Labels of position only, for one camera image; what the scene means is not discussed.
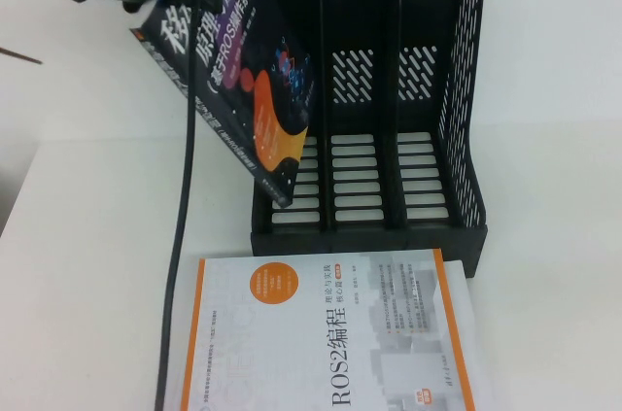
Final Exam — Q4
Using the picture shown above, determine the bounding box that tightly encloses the black left camera cable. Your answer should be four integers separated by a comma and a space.
153, 0, 204, 411

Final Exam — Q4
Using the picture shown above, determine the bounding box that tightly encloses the black plastic book stand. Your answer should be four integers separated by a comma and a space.
250, 0, 487, 257

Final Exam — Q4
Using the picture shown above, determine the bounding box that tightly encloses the white ROS2 programming book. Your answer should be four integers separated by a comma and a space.
191, 248, 475, 411

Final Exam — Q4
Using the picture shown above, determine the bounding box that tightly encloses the thin dark zip tie tail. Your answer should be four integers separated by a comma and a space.
0, 47, 43, 65

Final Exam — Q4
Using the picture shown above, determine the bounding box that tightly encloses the dark mobile robot book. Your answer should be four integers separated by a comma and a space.
128, 0, 320, 209

